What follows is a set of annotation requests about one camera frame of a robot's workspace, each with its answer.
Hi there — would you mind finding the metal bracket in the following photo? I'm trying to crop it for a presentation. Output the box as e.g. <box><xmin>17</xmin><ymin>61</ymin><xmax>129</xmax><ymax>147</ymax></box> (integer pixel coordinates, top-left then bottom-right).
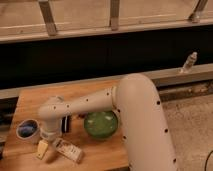
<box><xmin>109</xmin><ymin>0</ymin><xmax>120</xmax><ymax>31</ymax></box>
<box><xmin>38</xmin><ymin>0</ymin><xmax>57</xmax><ymax>36</ymax></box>
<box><xmin>189</xmin><ymin>0</ymin><xmax>208</xmax><ymax>23</ymax></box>

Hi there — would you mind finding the black white striped block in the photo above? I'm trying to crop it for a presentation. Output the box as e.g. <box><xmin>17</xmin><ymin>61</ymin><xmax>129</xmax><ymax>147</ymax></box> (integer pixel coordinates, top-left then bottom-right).
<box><xmin>62</xmin><ymin>116</ymin><xmax>71</xmax><ymax>133</ymax></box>

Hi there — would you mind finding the green bowl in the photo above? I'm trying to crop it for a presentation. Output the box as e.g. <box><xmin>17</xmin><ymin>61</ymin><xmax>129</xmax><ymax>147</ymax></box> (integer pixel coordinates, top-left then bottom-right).
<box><xmin>84</xmin><ymin>111</ymin><xmax>118</xmax><ymax>140</ymax></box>

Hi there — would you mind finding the right metal bracket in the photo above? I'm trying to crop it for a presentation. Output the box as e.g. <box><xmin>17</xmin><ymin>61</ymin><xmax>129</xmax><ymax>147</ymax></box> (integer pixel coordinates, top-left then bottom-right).
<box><xmin>189</xmin><ymin>0</ymin><xmax>208</xmax><ymax>23</ymax></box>

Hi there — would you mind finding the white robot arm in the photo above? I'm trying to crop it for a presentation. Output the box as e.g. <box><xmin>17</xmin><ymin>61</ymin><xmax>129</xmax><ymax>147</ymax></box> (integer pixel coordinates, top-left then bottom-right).
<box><xmin>38</xmin><ymin>73</ymin><xmax>178</xmax><ymax>171</ymax></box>

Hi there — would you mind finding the left metal bracket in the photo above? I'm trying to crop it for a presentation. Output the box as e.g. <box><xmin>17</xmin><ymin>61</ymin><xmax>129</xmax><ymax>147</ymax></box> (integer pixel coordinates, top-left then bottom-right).
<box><xmin>38</xmin><ymin>0</ymin><xmax>57</xmax><ymax>36</ymax></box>

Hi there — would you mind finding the small bottle on ledge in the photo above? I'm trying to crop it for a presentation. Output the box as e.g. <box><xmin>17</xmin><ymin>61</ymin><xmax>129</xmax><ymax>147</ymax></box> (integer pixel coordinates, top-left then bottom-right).
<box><xmin>181</xmin><ymin>52</ymin><xmax>197</xmax><ymax>73</ymax></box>

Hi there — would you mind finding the white blue cup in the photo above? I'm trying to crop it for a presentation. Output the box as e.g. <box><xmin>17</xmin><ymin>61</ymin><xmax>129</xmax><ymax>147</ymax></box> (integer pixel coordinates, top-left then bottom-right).
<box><xmin>16</xmin><ymin>119</ymin><xmax>40</xmax><ymax>144</ymax></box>

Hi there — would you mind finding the wooden table board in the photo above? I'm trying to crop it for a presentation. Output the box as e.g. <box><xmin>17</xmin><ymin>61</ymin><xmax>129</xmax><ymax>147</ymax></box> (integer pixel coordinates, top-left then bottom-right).
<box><xmin>0</xmin><ymin>80</ymin><xmax>128</xmax><ymax>171</ymax></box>

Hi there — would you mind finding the red object behind bowl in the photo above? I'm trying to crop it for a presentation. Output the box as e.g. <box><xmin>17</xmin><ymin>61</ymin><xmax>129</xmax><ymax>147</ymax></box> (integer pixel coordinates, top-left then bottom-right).
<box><xmin>78</xmin><ymin>114</ymin><xmax>86</xmax><ymax>119</ymax></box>

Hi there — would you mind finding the white labelled bottle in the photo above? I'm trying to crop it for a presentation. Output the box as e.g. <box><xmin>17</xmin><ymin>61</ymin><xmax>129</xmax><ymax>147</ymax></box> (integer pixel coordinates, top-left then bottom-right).
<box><xmin>52</xmin><ymin>138</ymin><xmax>83</xmax><ymax>163</ymax></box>

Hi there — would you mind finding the black cable on floor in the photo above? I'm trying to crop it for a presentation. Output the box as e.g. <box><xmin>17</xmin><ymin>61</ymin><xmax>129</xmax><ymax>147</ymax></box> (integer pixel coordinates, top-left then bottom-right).
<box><xmin>203</xmin><ymin>149</ymin><xmax>213</xmax><ymax>171</ymax></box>

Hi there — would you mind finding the middle metal bracket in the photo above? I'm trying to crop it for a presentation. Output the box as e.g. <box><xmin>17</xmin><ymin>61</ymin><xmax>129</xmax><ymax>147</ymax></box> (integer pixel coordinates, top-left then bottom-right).
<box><xmin>109</xmin><ymin>0</ymin><xmax>120</xmax><ymax>31</ymax></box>

